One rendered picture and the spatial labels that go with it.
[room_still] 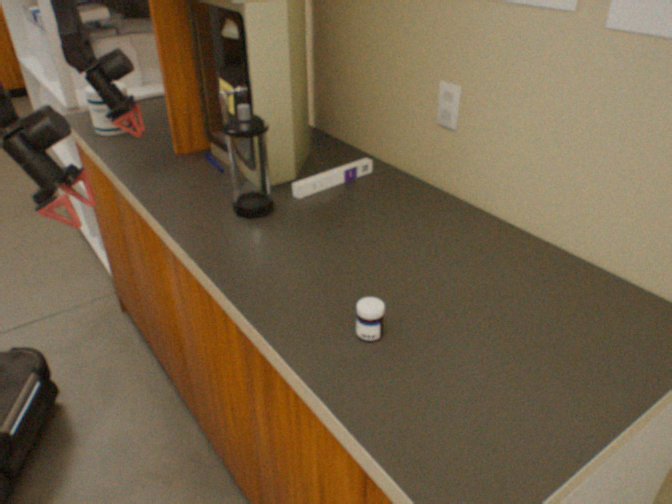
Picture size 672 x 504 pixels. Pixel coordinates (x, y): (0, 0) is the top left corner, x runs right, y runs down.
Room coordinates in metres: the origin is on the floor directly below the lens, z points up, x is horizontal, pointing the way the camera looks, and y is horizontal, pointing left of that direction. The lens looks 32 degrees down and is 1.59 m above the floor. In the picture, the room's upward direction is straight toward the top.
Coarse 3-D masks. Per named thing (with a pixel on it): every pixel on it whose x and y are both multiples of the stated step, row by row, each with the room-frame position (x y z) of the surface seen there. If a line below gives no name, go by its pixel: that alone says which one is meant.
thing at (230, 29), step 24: (192, 0) 1.58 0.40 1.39; (216, 24) 1.46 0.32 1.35; (240, 24) 1.35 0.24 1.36; (216, 48) 1.48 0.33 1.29; (240, 48) 1.36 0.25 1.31; (216, 72) 1.49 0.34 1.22; (240, 72) 1.37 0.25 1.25; (216, 96) 1.51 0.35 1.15; (240, 96) 1.38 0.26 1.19; (216, 120) 1.53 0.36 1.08; (216, 144) 1.55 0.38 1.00
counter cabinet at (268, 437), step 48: (96, 192) 1.87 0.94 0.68; (144, 240) 1.41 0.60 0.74; (144, 288) 1.54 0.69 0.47; (192, 288) 1.11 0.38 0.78; (144, 336) 1.70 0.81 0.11; (192, 336) 1.17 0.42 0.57; (240, 336) 0.89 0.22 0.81; (192, 384) 1.25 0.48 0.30; (240, 384) 0.92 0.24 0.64; (288, 384) 0.73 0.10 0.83; (240, 432) 0.96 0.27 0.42; (288, 432) 0.74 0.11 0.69; (240, 480) 1.01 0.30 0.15; (288, 480) 0.76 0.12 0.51; (336, 480) 0.61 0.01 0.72; (624, 480) 0.59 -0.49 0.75
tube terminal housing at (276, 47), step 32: (256, 0) 1.37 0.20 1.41; (288, 0) 1.44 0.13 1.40; (256, 32) 1.37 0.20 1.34; (288, 32) 1.43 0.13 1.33; (256, 64) 1.36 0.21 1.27; (288, 64) 1.42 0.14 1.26; (256, 96) 1.36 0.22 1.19; (288, 96) 1.42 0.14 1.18; (288, 128) 1.41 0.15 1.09; (224, 160) 1.54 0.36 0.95; (288, 160) 1.41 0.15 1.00
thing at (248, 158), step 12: (264, 120) 1.26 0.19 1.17; (240, 132) 1.18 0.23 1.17; (252, 132) 1.18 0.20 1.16; (228, 144) 1.21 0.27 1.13; (240, 144) 1.19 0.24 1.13; (252, 144) 1.19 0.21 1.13; (264, 144) 1.22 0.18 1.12; (240, 156) 1.19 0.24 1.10; (252, 156) 1.19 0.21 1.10; (264, 156) 1.21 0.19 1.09; (240, 168) 1.19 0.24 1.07; (252, 168) 1.19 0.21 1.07; (264, 168) 1.21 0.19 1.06; (240, 180) 1.19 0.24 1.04; (252, 180) 1.19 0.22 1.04; (264, 180) 1.21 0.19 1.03; (240, 192) 1.19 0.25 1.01; (252, 192) 1.19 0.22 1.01; (264, 192) 1.21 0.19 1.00; (240, 204) 1.19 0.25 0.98; (252, 204) 1.19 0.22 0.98; (264, 204) 1.20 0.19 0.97
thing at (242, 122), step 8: (240, 112) 1.22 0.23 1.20; (248, 112) 1.23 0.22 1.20; (232, 120) 1.22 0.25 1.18; (240, 120) 1.22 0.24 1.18; (248, 120) 1.22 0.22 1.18; (256, 120) 1.22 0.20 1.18; (232, 128) 1.20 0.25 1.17; (240, 128) 1.19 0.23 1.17; (248, 128) 1.19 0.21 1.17; (256, 128) 1.20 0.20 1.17
